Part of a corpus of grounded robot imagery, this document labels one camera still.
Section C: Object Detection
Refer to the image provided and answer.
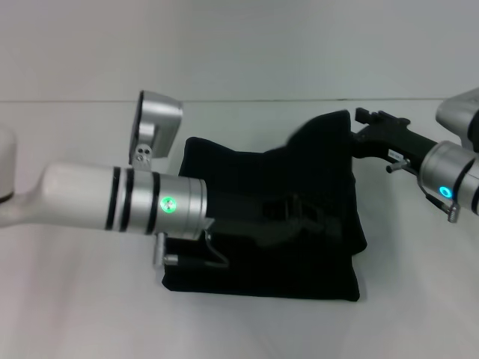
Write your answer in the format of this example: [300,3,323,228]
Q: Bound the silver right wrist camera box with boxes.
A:
[436,88,479,153]

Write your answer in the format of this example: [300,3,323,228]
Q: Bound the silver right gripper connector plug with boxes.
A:
[387,156,412,174]

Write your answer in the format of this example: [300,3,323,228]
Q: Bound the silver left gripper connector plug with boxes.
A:
[151,231,181,269]

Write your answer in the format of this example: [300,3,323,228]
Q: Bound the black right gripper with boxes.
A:
[350,107,438,170]

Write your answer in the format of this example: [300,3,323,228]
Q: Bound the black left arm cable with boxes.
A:
[175,228,231,269]

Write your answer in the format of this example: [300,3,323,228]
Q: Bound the black shirt with FREE print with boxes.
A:
[161,108,370,303]

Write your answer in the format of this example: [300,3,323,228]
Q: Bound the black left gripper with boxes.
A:
[205,185,327,248]

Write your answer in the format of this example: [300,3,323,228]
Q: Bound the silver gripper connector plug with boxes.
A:
[151,231,181,269]
[387,156,412,174]

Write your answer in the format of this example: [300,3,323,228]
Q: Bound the thin right arm cable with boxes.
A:
[418,164,461,224]

